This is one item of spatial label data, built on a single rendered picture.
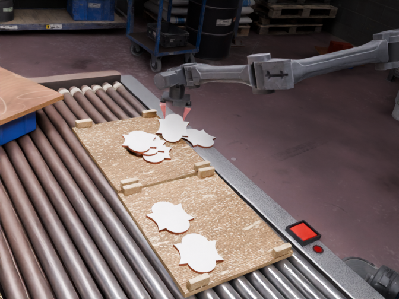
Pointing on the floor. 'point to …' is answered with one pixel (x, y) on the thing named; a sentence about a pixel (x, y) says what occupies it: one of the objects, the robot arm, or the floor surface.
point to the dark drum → (212, 27)
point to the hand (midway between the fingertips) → (174, 118)
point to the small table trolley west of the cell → (139, 46)
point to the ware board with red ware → (333, 47)
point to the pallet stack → (290, 15)
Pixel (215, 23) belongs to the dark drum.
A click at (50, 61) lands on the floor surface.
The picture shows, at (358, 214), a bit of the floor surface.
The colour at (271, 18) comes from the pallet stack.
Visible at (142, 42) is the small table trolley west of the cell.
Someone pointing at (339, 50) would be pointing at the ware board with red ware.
